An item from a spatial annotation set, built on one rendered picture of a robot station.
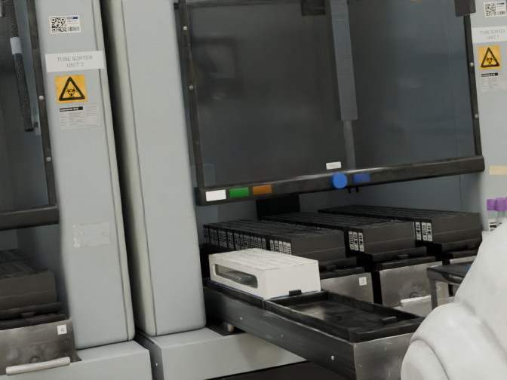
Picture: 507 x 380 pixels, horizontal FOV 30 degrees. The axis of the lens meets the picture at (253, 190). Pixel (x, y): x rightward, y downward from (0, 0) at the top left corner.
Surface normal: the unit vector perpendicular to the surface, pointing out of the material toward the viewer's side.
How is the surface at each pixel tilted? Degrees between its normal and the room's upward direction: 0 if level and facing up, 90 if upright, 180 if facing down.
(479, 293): 76
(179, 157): 90
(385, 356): 90
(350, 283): 90
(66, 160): 90
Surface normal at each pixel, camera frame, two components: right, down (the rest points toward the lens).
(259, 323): -0.93, 0.11
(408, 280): 0.34, 0.01
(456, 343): -0.63, -0.45
